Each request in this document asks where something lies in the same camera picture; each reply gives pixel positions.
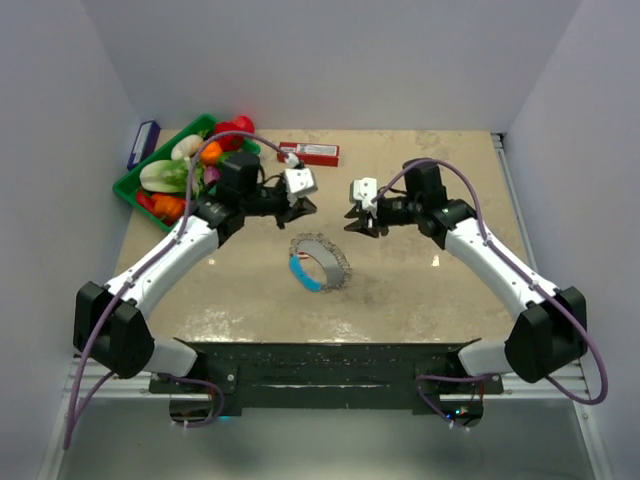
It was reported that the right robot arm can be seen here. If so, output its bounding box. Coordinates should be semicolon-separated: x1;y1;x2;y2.
346;160;587;393

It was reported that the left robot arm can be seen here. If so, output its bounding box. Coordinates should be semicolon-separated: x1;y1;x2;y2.
73;152;317;392

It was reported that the purple onion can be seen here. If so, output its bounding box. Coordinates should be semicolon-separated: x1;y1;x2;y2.
203;166;221;187

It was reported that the red bell pepper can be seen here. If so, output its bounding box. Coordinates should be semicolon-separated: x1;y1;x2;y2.
214;122;244;152

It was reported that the red rectangular box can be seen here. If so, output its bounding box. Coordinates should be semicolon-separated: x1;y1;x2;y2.
279;142;340;167

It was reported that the red tomato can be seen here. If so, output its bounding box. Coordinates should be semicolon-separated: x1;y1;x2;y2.
231;115;256;136

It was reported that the white radish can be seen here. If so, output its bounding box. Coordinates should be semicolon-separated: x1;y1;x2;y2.
171;134;204;161

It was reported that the green leafy cabbage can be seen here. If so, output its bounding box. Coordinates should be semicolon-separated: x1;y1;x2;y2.
139;160;205;196

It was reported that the small orange pepper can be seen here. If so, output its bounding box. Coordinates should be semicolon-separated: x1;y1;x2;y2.
151;193;186;225

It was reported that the red chili pepper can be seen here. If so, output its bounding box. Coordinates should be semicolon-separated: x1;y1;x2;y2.
136;189;154;213

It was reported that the purple box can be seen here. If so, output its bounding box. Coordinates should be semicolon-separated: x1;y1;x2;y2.
126;120;160;171

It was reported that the green plastic tray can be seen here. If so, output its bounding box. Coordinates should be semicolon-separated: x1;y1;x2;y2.
113;115;260;232

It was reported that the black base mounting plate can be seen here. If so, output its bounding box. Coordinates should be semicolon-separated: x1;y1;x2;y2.
150;342;509;420

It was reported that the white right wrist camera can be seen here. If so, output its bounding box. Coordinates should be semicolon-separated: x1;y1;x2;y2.
349;177;378;217

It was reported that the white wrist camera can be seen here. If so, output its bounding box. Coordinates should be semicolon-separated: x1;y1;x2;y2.
284;168;318;197
349;177;378;217

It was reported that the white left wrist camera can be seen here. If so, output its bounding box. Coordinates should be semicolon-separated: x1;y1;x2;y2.
284;168;318;197

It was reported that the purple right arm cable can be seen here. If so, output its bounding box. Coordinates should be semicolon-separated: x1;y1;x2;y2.
374;157;609;426

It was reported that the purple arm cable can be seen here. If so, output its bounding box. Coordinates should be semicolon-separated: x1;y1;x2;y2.
63;131;301;449
374;157;609;426

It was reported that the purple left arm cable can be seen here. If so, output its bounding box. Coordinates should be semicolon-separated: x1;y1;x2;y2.
63;131;301;449

